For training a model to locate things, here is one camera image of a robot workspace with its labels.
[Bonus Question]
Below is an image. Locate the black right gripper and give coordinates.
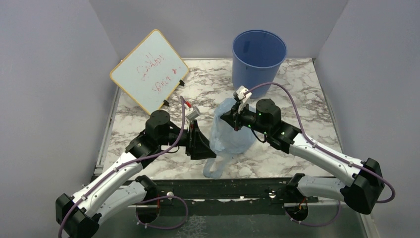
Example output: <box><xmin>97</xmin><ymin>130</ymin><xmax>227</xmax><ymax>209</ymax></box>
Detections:
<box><xmin>220</xmin><ymin>100</ymin><xmax>270</xmax><ymax>135</ymax></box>

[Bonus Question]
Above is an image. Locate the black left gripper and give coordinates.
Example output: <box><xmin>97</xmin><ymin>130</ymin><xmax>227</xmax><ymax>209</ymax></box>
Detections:
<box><xmin>158</xmin><ymin>119</ymin><xmax>217</xmax><ymax>160</ymax></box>

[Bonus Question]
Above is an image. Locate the light blue trash bag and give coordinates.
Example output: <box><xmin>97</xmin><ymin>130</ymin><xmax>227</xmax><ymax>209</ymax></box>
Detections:
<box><xmin>203</xmin><ymin>98</ymin><xmax>256</xmax><ymax>179</ymax></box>

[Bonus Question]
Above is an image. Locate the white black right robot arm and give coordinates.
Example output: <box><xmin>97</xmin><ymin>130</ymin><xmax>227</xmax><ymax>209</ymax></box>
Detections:
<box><xmin>220</xmin><ymin>99</ymin><xmax>385</xmax><ymax>214</ymax></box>

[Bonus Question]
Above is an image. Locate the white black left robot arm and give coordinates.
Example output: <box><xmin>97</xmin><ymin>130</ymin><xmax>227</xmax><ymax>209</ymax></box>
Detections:
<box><xmin>55</xmin><ymin>107</ymin><xmax>216</xmax><ymax>238</ymax></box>

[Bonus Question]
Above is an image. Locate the blue plastic trash bin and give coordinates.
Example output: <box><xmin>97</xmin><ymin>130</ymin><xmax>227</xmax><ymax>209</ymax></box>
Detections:
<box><xmin>232</xmin><ymin>29</ymin><xmax>288</xmax><ymax>90</ymax></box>

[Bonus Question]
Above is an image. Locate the yellow-framed whiteboard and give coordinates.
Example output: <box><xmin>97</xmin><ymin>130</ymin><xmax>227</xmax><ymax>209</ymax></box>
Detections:
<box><xmin>109</xmin><ymin>29</ymin><xmax>189</xmax><ymax>114</ymax></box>

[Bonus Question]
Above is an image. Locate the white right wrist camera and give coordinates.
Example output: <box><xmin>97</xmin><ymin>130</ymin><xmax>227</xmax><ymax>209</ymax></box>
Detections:
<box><xmin>233</xmin><ymin>85</ymin><xmax>252</xmax><ymax>114</ymax></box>

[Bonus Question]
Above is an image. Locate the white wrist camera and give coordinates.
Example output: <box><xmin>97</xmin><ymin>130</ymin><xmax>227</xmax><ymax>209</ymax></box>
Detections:
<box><xmin>185</xmin><ymin>102</ymin><xmax>201</xmax><ymax>124</ymax></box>
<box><xmin>233</xmin><ymin>85</ymin><xmax>252</xmax><ymax>114</ymax></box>

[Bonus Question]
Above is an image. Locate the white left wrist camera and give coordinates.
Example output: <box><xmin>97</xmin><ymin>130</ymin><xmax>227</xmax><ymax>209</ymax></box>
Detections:
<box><xmin>185</xmin><ymin>102</ymin><xmax>201</xmax><ymax>124</ymax></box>

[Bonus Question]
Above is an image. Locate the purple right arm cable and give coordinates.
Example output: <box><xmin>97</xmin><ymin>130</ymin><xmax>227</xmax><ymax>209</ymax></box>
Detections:
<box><xmin>243</xmin><ymin>82</ymin><xmax>396</xmax><ymax>228</ymax></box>

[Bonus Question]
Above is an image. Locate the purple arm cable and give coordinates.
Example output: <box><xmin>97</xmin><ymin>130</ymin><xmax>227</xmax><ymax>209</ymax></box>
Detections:
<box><xmin>243</xmin><ymin>82</ymin><xmax>396</xmax><ymax>228</ymax></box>
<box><xmin>57</xmin><ymin>96</ymin><xmax>189</xmax><ymax>238</ymax></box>

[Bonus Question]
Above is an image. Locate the black metal mounting rail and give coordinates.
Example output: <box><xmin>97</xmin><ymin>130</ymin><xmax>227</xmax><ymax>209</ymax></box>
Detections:
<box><xmin>135</xmin><ymin>178</ymin><xmax>318</xmax><ymax>218</ymax></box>

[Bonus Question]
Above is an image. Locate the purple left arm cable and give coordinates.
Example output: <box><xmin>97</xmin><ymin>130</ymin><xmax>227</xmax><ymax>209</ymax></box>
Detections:
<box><xmin>57</xmin><ymin>96</ymin><xmax>189</xmax><ymax>238</ymax></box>

